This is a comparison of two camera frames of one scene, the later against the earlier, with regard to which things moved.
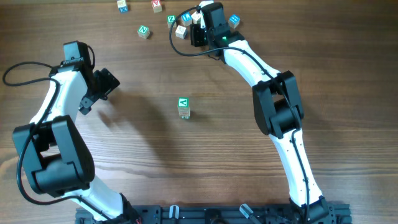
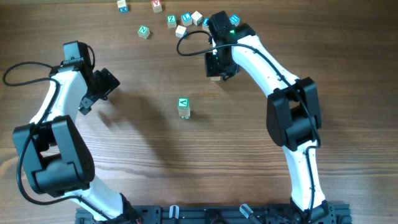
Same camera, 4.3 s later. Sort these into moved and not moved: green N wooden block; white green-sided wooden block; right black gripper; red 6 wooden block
Moved: right black gripper
Not moved: white green-sided wooden block; green N wooden block; red 6 wooden block
